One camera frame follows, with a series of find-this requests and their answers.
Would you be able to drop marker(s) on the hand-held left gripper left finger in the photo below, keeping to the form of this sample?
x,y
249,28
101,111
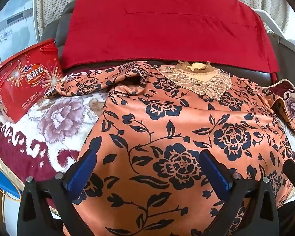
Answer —
x,y
80,170

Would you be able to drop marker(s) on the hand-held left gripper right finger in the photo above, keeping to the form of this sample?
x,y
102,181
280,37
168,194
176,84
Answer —
x,y
215,173

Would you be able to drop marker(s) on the orange floral blouse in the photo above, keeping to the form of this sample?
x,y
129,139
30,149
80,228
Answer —
x,y
162,118

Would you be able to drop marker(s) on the maroon white floral plush blanket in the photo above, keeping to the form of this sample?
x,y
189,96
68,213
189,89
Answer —
x,y
51,118

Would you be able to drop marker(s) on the blue plastic board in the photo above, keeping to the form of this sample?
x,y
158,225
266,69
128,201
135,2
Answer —
x,y
0,179

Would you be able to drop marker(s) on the red snack tin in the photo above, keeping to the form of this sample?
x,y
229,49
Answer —
x,y
27,81

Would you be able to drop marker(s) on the red blanket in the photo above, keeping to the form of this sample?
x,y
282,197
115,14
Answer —
x,y
162,27

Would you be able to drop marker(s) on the white refrigerator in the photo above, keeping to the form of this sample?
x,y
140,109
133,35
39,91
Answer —
x,y
14,22

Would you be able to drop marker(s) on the white rack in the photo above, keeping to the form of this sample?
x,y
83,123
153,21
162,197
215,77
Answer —
x,y
265,17

